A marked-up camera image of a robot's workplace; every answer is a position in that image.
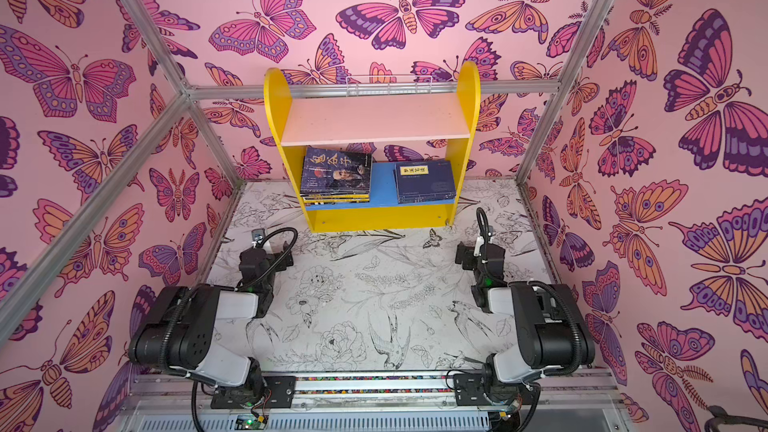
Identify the green circuit board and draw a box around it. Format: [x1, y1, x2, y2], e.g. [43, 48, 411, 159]
[234, 415, 268, 431]

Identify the dark purple illustrated book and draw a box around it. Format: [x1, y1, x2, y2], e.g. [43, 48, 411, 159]
[299, 146, 373, 196]

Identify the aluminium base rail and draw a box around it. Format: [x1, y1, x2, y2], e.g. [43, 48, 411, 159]
[121, 369, 623, 416]

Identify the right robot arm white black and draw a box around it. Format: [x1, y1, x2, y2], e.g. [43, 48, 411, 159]
[456, 208, 596, 403]

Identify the black book orange title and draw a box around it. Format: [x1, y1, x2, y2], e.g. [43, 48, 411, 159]
[301, 193, 370, 203]

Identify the white slotted cable duct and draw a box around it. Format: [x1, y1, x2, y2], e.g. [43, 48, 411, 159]
[134, 410, 493, 432]

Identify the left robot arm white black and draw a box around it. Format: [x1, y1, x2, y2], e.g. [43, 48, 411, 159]
[127, 227, 298, 393]

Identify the yellow bookshelf with coloured shelves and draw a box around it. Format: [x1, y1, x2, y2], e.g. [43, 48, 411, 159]
[263, 62, 481, 233]

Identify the yellow book with cartoon boy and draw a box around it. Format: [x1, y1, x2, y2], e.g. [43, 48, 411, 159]
[302, 197, 370, 206]

